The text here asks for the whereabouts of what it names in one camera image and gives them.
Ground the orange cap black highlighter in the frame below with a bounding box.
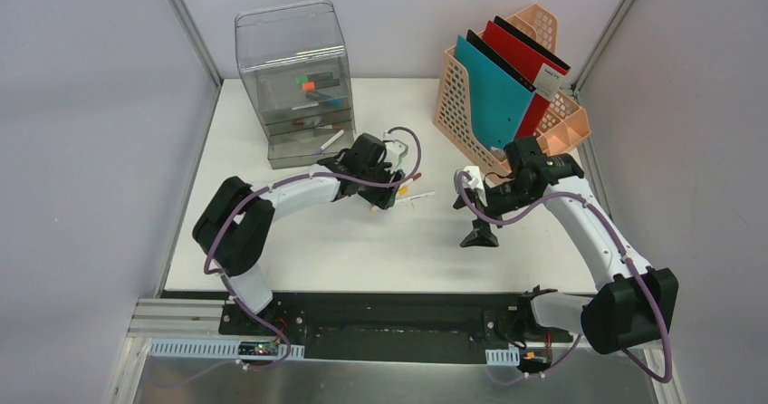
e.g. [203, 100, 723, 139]
[302, 79, 341, 91]

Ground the blue cap black highlighter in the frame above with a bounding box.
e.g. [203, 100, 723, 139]
[304, 91, 345, 107]

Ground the purple cap marker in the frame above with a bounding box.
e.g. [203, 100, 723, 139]
[313, 130, 345, 155]

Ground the yellow cap marker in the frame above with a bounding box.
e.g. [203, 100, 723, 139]
[370, 187, 409, 212]

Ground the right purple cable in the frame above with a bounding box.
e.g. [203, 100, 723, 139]
[456, 171, 675, 386]

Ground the brown cap marker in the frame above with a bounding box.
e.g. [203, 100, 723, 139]
[315, 124, 344, 130]

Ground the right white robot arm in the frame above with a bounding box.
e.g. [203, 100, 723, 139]
[454, 137, 679, 354]

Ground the purple cable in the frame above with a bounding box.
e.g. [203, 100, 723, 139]
[149, 127, 423, 388]
[456, 171, 675, 386]

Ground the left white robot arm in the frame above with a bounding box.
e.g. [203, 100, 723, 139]
[192, 133, 408, 336]

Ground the clear grey drawer organizer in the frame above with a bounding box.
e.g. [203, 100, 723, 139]
[235, 0, 355, 168]

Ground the teal folder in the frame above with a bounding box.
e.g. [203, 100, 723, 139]
[454, 30, 535, 149]

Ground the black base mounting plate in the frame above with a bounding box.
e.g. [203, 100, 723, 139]
[161, 291, 572, 364]

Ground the red folder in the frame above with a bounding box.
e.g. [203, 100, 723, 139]
[482, 16, 571, 137]

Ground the peach plastic file rack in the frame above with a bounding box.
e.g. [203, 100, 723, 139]
[433, 4, 591, 178]

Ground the green cap black highlighter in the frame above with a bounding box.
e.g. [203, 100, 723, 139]
[295, 72, 334, 85]

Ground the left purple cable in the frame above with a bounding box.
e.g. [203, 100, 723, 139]
[149, 127, 423, 388]

